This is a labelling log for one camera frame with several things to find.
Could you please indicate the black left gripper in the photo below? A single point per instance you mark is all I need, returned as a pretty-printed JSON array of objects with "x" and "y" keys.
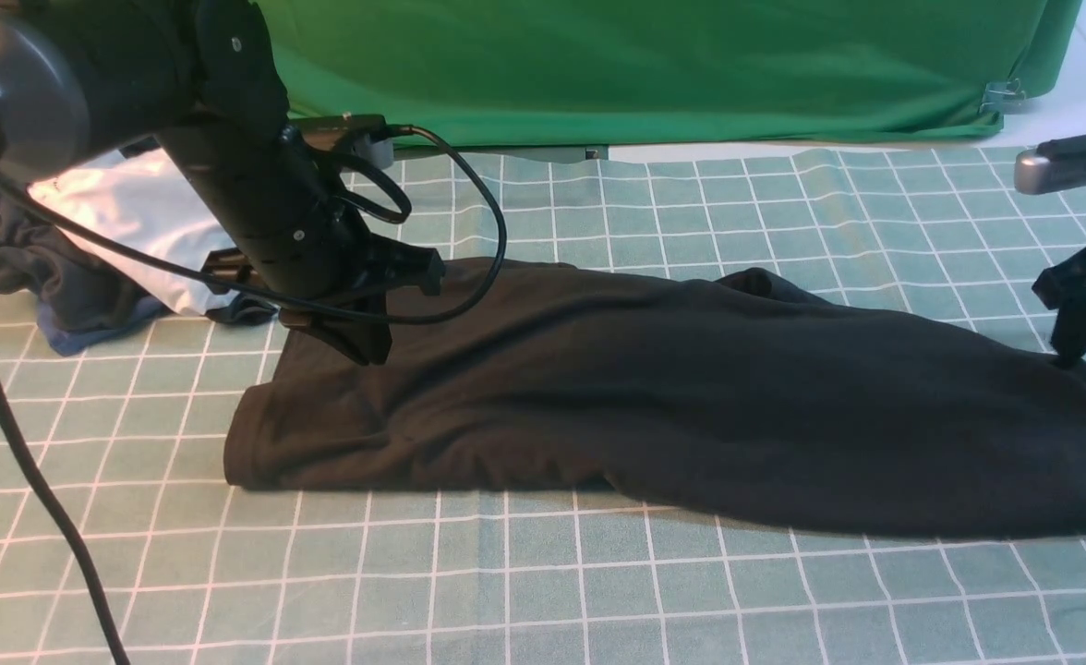
[{"x": 296, "y": 215}]

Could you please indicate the dark gray long-sleeved shirt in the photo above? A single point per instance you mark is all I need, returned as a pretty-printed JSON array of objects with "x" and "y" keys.
[{"x": 745, "y": 397}]

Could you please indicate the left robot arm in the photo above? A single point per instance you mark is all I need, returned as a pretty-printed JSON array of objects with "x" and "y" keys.
[{"x": 81, "y": 78}]

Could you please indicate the blue crumpled garment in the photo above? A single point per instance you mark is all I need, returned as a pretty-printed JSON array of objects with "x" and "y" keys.
[{"x": 68, "y": 341}]

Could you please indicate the metal binder clip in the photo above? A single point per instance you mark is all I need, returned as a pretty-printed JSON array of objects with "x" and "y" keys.
[{"x": 1003, "y": 97}]

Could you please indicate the white crumpled garment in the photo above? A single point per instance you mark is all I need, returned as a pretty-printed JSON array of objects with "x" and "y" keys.
[{"x": 145, "y": 203}]

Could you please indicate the green backdrop cloth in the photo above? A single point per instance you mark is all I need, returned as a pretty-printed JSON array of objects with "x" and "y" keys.
[{"x": 628, "y": 73}]

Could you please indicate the green checkered table mat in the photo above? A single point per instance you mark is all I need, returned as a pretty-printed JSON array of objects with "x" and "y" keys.
[{"x": 130, "y": 435}]

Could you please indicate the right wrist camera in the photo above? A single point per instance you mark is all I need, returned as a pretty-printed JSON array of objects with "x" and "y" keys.
[{"x": 1056, "y": 165}]

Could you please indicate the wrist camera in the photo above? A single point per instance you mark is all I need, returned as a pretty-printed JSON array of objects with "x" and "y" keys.
[
  {"x": 366, "y": 136},
  {"x": 1056, "y": 165}
]

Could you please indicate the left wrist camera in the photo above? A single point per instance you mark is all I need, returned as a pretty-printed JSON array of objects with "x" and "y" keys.
[{"x": 366, "y": 136}]

